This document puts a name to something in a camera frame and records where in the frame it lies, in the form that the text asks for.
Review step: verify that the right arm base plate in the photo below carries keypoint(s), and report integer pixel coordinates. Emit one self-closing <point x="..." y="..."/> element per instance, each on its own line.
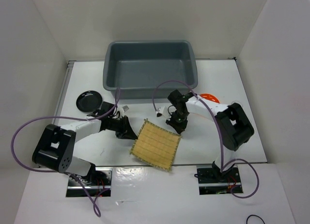
<point x="208" y="184"/>

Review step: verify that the orange round plate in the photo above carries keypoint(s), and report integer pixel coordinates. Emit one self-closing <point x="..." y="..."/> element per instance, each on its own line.
<point x="210" y="97"/>

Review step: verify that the woven bamboo placemat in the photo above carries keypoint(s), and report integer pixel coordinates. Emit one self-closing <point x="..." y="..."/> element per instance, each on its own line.
<point x="155" y="146"/>

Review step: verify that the grey plastic bin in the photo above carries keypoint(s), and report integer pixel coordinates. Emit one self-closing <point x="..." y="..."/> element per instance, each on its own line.
<point x="146" y="69"/>

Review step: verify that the clear glass cup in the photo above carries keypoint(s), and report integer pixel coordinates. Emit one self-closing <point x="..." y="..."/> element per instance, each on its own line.
<point x="238" y="102"/>

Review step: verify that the black round plate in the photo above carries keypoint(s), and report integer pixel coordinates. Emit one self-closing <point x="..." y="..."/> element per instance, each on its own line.
<point x="89" y="101"/>

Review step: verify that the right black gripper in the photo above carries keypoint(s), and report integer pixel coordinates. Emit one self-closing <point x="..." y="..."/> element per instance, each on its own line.
<point x="179" y="128"/>

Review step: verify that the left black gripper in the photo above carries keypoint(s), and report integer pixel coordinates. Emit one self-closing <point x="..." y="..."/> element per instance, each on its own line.
<point x="126" y="131"/>

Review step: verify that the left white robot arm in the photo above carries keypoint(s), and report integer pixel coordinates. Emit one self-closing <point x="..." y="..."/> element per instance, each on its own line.
<point x="56" y="145"/>

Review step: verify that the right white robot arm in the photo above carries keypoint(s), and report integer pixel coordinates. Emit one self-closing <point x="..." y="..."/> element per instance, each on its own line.
<point x="233" y="126"/>

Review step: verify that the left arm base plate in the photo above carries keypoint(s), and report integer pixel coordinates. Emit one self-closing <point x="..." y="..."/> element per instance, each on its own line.
<point x="100" y="186"/>

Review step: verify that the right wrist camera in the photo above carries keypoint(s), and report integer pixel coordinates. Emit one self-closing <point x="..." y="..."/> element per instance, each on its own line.
<point x="163" y="112"/>

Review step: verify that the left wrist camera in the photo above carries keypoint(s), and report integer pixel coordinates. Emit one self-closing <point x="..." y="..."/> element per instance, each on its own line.
<point x="123" y="109"/>

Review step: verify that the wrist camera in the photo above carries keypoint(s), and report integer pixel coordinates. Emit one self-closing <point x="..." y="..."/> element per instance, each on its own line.
<point x="123" y="109"/>
<point x="163" y="112"/>

